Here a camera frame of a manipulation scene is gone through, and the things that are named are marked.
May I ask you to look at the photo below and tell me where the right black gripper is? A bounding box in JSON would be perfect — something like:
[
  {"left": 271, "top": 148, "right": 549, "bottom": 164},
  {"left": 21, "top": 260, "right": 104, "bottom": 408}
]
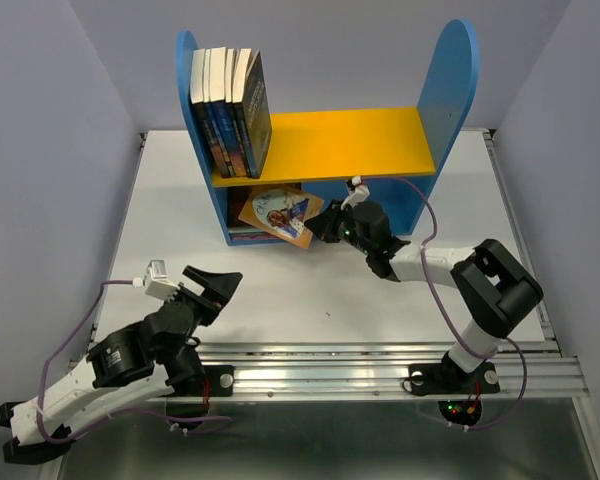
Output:
[{"left": 305, "top": 197, "right": 372, "bottom": 254}]

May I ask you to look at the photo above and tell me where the orange Othello book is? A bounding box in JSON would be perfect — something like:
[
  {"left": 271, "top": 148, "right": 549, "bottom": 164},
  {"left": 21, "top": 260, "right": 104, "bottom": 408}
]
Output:
[{"left": 238, "top": 184, "right": 324, "bottom": 249}]

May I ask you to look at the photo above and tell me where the yellow teal paperback book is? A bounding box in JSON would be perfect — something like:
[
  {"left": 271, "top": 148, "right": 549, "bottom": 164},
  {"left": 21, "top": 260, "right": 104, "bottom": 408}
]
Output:
[{"left": 228, "top": 227, "right": 268, "bottom": 236}]

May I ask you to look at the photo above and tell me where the dark door cover book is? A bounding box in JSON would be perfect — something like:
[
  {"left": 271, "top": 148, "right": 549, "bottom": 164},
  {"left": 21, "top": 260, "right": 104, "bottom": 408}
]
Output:
[{"left": 226, "top": 184, "right": 304, "bottom": 231}]

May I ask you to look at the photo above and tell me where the Nineteen Eighty-Four blue book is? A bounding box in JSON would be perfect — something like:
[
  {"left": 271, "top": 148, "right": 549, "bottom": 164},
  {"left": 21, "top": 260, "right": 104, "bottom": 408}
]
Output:
[{"left": 239, "top": 49, "right": 272, "bottom": 179}]

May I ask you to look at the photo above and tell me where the Three Days to See book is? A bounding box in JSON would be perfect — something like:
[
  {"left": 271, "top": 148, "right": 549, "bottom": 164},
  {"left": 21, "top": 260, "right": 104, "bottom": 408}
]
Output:
[{"left": 231, "top": 48, "right": 253, "bottom": 177}]

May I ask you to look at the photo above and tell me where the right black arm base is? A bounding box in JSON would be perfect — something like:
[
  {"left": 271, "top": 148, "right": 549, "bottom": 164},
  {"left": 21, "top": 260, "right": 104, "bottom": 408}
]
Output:
[{"left": 400, "top": 355, "right": 501, "bottom": 430}]

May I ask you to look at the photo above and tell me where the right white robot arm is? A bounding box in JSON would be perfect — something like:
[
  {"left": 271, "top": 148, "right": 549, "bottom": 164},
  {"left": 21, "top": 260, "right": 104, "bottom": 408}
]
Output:
[{"left": 305, "top": 201, "right": 544, "bottom": 390}]

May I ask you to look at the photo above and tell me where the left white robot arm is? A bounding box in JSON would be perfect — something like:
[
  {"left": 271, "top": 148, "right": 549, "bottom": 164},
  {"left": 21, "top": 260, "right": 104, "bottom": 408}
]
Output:
[{"left": 0, "top": 260, "right": 243, "bottom": 465}]

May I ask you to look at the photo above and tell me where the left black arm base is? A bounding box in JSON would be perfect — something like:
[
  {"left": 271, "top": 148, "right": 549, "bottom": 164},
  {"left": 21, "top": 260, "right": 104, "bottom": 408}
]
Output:
[{"left": 164, "top": 344, "right": 235, "bottom": 436}]

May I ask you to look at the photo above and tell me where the Little Women floral book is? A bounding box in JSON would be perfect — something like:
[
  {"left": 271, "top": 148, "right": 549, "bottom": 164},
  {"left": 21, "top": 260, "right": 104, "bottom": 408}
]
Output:
[{"left": 229, "top": 233, "right": 281, "bottom": 245}]

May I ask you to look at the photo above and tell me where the blue and yellow bookshelf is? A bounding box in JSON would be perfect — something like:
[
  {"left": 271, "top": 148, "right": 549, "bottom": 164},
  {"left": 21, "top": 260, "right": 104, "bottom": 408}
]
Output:
[{"left": 175, "top": 19, "right": 480, "bottom": 245}]

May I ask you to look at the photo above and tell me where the upright blue orange book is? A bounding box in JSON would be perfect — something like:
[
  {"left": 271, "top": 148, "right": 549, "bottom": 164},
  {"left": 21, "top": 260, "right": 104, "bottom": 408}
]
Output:
[{"left": 225, "top": 48, "right": 247, "bottom": 177}]

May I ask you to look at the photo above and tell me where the middle upright blue book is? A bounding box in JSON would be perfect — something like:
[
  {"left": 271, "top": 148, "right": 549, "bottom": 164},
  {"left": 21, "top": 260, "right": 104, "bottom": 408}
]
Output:
[{"left": 205, "top": 47, "right": 237, "bottom": 178}]

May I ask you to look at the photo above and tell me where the leftmost upright dark book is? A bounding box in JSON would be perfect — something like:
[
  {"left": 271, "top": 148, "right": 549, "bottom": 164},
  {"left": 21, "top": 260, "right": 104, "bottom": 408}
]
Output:
[{"left": 190, "top": 49, "right": 226, "bottom": 174}]

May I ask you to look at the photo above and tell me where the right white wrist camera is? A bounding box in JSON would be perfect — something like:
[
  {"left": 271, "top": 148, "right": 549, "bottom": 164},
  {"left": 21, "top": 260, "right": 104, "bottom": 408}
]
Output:
[{"left": 341, "top": 176, "right": 370, "bottom": 210}]

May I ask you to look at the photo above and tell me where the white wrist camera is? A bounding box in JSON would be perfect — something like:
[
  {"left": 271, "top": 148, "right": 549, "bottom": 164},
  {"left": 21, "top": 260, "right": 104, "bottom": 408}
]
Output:
[
  {"left": 341, "top": 176, "right": 370, "bottom": 210},
  {"left": 131, "top": 260, "right": 179, "bottom": 302}
]

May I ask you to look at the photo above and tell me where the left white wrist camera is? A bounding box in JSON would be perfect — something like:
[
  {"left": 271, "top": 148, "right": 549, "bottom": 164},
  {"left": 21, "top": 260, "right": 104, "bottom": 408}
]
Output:
[{"left": 131, "top": 260, "right": 179, "bottom": 302}]

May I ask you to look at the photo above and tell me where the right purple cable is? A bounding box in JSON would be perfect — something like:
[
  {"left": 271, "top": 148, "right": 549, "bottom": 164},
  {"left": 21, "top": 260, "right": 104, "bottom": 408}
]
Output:
[{"left": 362, "top": 175, "right": 527, "bottom": 432}]

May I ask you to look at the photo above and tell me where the purple cable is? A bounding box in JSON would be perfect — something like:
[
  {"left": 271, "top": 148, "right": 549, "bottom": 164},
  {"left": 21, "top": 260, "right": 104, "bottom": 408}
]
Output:
[
  {"left": 362, "top": 175, "right": 527, "bottom": 432},
  {"left": 33, "top": 279, "right": 234, "bottom": 446}
]

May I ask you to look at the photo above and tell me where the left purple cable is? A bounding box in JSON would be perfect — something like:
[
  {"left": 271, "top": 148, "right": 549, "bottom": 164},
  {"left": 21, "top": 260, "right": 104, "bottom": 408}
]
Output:
[{"left": 33, "top": 279, "right": 234, "bottom": 446}]

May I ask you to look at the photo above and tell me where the aluminium mounting rail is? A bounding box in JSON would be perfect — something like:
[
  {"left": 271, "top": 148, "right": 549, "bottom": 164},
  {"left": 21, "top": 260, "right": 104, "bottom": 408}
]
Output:
[{"left": 198, "top": 341, "right": 589, "bottom": 403}]

